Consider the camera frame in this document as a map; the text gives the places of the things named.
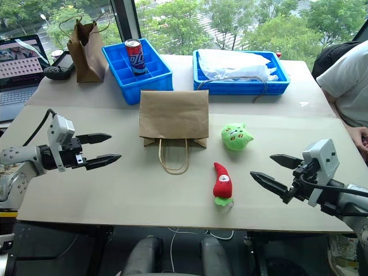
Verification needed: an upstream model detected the open laptop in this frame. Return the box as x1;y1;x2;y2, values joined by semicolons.
0;34;51;123

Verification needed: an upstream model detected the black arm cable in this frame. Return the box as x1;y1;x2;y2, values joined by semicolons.
22;109;57;147
298;173;368;199

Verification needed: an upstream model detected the green plush toy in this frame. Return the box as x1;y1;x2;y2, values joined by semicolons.
220;122;255;152

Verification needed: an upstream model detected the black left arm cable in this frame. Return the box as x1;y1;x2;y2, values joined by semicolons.
22;109;57;147

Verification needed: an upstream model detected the black backpack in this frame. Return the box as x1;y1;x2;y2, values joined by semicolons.
311;40;362;82

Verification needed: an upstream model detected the black handheld game console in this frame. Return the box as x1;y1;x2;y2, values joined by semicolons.
43;50;76;81

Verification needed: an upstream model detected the wide brown paper bag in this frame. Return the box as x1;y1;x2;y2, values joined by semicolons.
139;89;210;175

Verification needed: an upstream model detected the narrow brown paper bag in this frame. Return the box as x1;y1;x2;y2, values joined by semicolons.
58;12;112;85

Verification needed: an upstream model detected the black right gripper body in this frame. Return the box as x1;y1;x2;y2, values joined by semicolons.
282;159;317;205

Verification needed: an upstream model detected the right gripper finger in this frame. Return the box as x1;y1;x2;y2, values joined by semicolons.
250;171;290;200
269;154;304;171

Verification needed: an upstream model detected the blue shallow plastic crate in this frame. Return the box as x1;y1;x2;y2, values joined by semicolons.
193;49;291;96

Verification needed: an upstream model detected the red blue soda can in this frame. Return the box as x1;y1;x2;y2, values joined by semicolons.
124;39;150;77

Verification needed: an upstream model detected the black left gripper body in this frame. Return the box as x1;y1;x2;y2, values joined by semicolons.
59;137;87;171

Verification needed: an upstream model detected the white plastic bag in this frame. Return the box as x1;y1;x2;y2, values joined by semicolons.
197;48;279;82

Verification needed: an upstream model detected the thin white cable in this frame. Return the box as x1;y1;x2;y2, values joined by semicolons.
167;227;235;274

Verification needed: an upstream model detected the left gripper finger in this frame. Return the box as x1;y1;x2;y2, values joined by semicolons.
85;154;122;171
77;133;113;145

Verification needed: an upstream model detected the red chili plush toy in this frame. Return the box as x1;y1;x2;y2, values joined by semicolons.
212;162;235;208

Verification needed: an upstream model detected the blue compartment bin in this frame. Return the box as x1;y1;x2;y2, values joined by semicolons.
101;37;174;106

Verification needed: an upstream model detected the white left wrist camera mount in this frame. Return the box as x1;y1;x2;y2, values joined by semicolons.
47;114;76;173

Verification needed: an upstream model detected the dark rounded grey shape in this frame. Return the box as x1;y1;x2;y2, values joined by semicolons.
200;236;233;276
122;236;165;276

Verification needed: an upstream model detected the person in white shirt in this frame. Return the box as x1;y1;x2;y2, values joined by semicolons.
316;39;368;167

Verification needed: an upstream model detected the black window frame pillar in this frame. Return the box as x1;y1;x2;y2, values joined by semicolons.
110;0;142;56

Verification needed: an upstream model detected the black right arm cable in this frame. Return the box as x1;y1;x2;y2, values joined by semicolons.
298;173;368;199

